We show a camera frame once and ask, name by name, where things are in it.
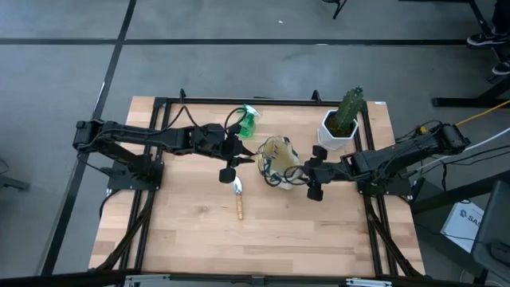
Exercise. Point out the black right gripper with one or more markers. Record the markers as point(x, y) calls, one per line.
point(326, 172)

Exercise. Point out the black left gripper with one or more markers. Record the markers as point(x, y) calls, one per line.
point(215, 139)

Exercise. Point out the cream and green gardening bag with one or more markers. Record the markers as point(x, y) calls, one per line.
point(279, 157)

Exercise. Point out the green plastic spray bottle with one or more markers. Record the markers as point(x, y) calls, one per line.
point(248, 126)

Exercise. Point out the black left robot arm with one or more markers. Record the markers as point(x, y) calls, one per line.
point(131, 133)

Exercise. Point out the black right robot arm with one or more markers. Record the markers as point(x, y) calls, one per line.
point(398, 157)

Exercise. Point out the white hexagonal plant pot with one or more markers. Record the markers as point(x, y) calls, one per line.
point(326, 139)

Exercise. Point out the green cactus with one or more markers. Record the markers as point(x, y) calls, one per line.
point(348, 109)

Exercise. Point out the black chair base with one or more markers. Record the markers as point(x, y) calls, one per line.
point(338, 8)

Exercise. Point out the white printed box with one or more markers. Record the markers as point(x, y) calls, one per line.
point(462, 227)

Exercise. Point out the black desk base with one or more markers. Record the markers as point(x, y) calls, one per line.
point(466, 102)

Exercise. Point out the dark office chair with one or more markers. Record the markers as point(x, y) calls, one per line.
point(494, 231)

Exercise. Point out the person's shoe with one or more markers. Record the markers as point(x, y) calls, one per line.
point(502, 68)
point(484, 39)

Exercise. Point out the grey chair base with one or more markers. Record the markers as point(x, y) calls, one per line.
point(12, 183)

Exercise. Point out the person's leg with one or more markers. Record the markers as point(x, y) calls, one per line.
point(502, 16)

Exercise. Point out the black aluminium table frame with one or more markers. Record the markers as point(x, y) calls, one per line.
point(279, 101)

